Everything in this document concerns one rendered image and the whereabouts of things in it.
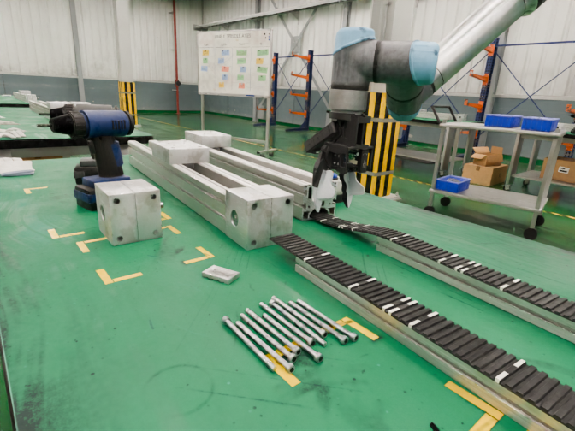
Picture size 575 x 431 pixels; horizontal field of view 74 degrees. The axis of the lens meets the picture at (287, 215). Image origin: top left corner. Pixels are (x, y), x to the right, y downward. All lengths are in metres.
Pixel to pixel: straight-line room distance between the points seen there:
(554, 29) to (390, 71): 7.91
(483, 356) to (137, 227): 0.58
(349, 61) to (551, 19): 8.01
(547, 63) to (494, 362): 8.20
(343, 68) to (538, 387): 0.58
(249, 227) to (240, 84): 5.96
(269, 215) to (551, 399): 0.48
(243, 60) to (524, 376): 6.34
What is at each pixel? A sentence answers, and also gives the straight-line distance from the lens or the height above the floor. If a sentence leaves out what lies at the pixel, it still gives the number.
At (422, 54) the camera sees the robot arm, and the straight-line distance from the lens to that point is 0.76.
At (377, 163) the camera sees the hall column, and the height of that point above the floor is 0.41.
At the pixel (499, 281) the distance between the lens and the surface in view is 0.63.
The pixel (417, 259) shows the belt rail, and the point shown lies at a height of 0.79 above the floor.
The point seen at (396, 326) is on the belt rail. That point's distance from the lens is 0.49.
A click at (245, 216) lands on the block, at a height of 0.84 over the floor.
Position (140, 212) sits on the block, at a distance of 0.74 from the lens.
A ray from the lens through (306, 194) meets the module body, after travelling 0.86.
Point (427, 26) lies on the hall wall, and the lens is 9.74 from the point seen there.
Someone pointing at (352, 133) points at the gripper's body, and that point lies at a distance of 0.77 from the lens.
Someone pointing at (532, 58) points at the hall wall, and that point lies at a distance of 8.65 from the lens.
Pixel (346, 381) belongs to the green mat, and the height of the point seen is 0.78.
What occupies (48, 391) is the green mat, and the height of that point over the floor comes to 0.78.
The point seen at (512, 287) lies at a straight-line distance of 0.63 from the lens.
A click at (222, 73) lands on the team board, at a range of 6.83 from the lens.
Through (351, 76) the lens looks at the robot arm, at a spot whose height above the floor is 1.09.
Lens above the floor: 1.06
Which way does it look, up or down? 18 degrees down
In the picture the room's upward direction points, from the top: 3 degrees clockwise
